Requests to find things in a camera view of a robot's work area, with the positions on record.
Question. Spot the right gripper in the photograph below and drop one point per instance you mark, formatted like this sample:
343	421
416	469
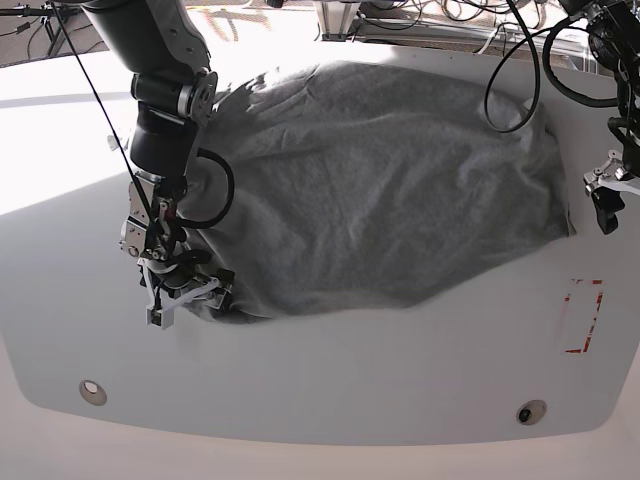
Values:
174	283

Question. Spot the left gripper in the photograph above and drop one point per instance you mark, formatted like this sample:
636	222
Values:
608	202

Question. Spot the grey T-shirt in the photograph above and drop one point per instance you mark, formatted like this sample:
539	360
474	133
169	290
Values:
371	186

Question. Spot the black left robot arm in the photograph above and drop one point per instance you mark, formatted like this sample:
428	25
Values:
613	41

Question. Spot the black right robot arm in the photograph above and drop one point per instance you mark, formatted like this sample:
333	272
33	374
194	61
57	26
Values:
174	88

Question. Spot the red tape rectangle marking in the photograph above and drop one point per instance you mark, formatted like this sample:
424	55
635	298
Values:
581	308

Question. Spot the left round table hole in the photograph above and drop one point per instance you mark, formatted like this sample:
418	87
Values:
92	393

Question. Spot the round table hole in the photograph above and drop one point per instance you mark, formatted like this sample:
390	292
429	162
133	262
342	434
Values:
92	393
532	412

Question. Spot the right round table hole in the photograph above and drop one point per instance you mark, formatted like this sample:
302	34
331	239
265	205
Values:
532	412

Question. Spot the black tripod stand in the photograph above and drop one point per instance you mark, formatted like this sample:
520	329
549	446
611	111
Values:
30	30

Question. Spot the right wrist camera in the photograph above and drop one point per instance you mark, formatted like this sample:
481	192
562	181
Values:
159	317

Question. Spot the aluminium frame post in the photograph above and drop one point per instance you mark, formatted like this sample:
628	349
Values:
335	18

